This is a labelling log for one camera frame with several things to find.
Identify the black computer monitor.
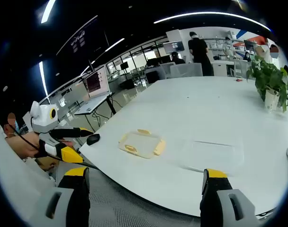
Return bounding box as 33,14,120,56
243,40,256,52
162,41,185,54

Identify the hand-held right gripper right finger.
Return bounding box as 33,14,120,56
199,168,261,227

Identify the white wall shelving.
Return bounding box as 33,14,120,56
205,35,246,60

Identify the black computer mouse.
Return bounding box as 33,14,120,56
86,133,101,146

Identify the grey mesh office chair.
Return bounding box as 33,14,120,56
49,163,201,227

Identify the black hanging banner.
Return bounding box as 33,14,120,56
69,29,87,54

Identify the person's head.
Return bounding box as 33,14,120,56
3,113,19,138

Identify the long curved ceiling light strip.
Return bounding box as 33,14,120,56
153,11,272,32

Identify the white standing desk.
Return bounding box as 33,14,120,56
74,92,117,133

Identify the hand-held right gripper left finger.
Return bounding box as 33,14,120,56
36,166,91,227

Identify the clear plastic container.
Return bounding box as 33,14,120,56
117,129,167,160
185,140,245,177

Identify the black cable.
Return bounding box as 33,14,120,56
8,124,40,152

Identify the green potted plant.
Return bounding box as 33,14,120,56
246,54,288,114

